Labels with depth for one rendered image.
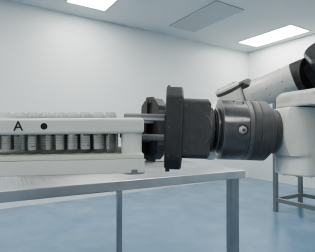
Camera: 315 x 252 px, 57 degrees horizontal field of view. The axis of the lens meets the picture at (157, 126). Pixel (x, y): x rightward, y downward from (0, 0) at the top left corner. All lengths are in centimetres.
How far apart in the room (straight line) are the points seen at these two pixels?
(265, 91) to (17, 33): 420
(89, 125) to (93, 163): 5
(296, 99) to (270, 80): 47
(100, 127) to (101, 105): 454
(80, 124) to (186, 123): 14
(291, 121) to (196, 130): 13
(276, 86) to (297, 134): 47
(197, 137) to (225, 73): 625
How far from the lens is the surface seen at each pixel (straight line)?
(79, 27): 504
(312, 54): 88
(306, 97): 44
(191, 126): 41
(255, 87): 92
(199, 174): 119
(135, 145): 37
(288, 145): 44
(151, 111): 58
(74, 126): 37
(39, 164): 38
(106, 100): 495
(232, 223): 138
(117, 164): 37
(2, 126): 40
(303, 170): 45
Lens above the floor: 107
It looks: 1 degrees up
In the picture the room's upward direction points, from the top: straight up
